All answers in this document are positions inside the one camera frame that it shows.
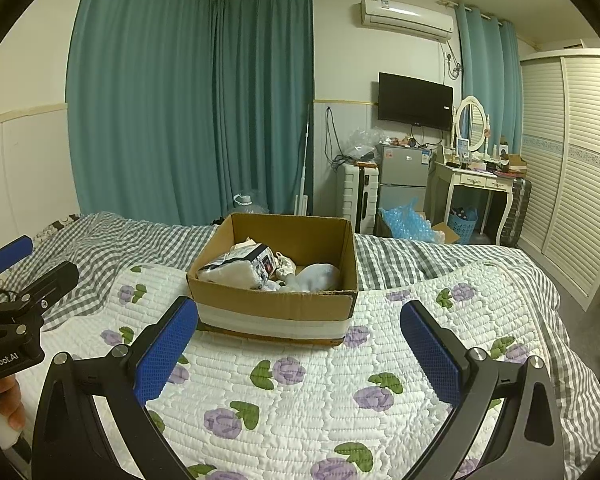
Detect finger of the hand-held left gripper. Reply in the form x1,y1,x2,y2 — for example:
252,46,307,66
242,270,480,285
0,260,80,333
0,235,34,282

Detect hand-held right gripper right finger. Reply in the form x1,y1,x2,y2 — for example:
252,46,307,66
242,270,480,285
399,300,567,480

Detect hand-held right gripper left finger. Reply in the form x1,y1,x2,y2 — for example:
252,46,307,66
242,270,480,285
30,295,200,480

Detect striped plastic packet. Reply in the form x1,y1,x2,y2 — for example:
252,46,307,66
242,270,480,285
199,243,279,289

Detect brown cardboard box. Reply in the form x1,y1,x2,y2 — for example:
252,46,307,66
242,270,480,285
186,212,360,349

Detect large white sock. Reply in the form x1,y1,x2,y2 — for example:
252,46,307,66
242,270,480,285
294,263,343,294

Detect cream cloth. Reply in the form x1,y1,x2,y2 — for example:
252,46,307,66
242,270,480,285
274,251,297,281

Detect person's left hand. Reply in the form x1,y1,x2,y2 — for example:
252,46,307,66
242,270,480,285
0,375,28,433

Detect brown patterned pillow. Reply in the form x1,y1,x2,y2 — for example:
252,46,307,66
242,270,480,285
34,213,82,241

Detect small open cardboard box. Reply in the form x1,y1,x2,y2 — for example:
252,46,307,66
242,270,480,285
430,222,461,245

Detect floral quilted blanket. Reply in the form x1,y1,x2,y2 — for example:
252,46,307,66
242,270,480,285
45,260,600,480

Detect blue plastic basket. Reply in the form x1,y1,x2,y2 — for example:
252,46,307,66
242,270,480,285
447,210,479,245

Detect blue plastic bag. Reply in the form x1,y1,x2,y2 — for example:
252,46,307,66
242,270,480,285
378,198,434,244

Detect silver ribbed suitcase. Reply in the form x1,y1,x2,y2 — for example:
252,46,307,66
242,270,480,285
500,176,533,247

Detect white ribbed suitcase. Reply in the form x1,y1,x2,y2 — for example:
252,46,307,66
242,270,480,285
342,161,382,235

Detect silver small fridge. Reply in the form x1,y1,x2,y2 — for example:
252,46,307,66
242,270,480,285
377,142,431,234

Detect white dressing table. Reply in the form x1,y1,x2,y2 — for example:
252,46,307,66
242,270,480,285
432,160,519,247

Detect wide teal curtain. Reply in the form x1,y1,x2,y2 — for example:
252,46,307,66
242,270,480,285
65,0,222,227

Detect brown box on dresser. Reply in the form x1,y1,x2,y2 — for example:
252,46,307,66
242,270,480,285
500,152,528,174

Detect clear plastic bag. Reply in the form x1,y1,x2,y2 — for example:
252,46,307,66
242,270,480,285
336,127,384,164

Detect cream louvred wardrobe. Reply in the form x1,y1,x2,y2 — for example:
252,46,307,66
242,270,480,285
517,47,600,312

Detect white mop pole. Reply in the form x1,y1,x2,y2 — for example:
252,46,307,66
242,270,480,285
295,105,313,216

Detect oval white mirror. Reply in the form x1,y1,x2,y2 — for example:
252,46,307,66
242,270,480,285
454,95,492,154

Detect light blue curtain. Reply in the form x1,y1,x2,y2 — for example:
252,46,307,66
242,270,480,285
455,5,524,162

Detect narrow teal curtain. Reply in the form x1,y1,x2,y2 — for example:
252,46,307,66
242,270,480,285
211,0,315,217

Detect white air conditioner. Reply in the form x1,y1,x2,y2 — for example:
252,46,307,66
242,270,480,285
360,0,455,44

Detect black wall cables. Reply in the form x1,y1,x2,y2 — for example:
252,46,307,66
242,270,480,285
324,107,348,169

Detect black wall television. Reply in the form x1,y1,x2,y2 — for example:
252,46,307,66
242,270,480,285
377,72,455,132

